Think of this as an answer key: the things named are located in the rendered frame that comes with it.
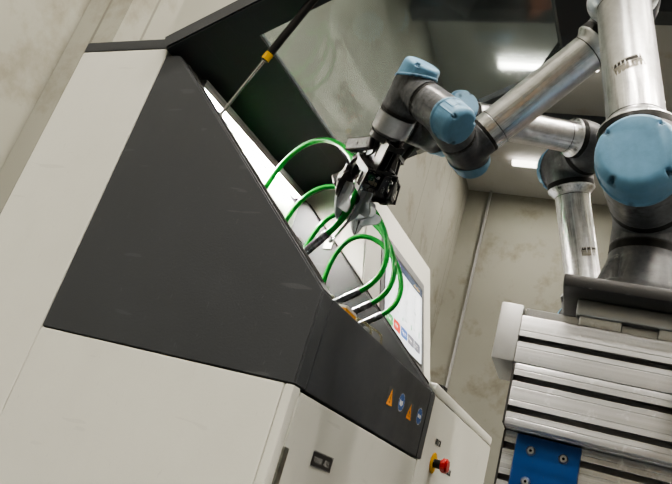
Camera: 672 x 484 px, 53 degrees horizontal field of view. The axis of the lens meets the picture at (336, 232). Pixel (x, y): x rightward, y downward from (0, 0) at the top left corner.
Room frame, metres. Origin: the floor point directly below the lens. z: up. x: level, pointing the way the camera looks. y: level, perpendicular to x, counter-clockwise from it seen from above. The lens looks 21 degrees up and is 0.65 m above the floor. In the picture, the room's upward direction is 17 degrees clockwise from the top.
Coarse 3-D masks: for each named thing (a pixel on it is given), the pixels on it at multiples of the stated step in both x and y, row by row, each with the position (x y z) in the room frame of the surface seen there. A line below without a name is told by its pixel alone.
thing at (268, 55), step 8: (312, 0) 1.20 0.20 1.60; (304, 8) 1.21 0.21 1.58; (296, 16) 1.22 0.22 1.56; (304, 16) 1.22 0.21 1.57; (288, 24) 1.22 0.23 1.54; (296, 24) 1.22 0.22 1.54; (288, 32) 1.23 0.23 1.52; (280, 40) 1.23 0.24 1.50; (272, 48) 1.24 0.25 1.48; (264, 56) 1.24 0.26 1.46; (272, 56) 1.25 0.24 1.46; (256, 72) 1.26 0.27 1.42; (248, 80) 1.27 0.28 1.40; (240, 88) 1.27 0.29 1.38; (224, 112) 1.29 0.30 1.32
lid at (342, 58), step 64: (256, 0) 1.23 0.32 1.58; (320, 0) 1.24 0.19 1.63; (384, 0) 1.27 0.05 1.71; (448, 0) 1.28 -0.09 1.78; (512, 0) 1.30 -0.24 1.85; (576, 0) 1.29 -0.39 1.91; (192, 64) 1.38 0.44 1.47; (256, 64) 1.40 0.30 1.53; (320, 64) 1.44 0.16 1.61; (384, 64) 1.46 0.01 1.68; (448, 64) 1.48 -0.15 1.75; (512, 64) 1.50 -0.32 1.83; (256, 128) 1.62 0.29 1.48; (320, 128) 1.64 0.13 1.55
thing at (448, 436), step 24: (384, 216) 1.98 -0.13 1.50; (336, 240) 1.87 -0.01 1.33; (360, 240) 1.83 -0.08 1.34; (408, 240) 2.21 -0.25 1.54; (360, 264) 1.82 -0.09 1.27; (432, 408) 1.67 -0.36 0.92; (432, 432) 1.71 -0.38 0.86; (456, 432) 1.89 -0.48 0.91; (456, 456) 1.94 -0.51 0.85; (480, 456) 2.18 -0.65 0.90; (432, 480) 1.79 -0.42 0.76; (456, 480) 1.98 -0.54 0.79; (480, 480) 2.23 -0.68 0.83
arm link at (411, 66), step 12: (408, 60) 1.05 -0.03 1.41; (420, 60) 1.07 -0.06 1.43; (408, 72) 1.05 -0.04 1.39; (420, 72) 1.05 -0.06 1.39; (432, 72) 1.05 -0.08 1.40; (396, 84) 1.08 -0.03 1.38; (408, 84) 1.06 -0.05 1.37; (420, 84) 1.05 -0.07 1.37; (396, 96) 1.09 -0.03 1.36; (408, 96) 1.06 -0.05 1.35; (384, 108) 1.12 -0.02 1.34; (396, 108) 1.10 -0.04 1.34; (408, 108) 1.08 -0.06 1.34; (408, 120) 1.12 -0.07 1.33
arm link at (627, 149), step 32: (608, 0) 0.86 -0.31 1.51; (640, 0) 0.84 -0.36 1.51; (608, 32) 0.86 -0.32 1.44; (640, 32) 0.83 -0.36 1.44; (608, 64) 0.86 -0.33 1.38; (640, 64) 0.83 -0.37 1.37; (608, 96) 0.86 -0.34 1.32; (640, 96) 0.82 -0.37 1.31; (608, 128) 0.81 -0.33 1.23; (640, 128) 0.79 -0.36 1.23; (608, 160) 0.82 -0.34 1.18; (640, 160) 0.79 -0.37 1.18; (608, 192) 0.85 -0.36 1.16; (640, 192) 0.81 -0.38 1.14; (640, 224) 0.89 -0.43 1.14
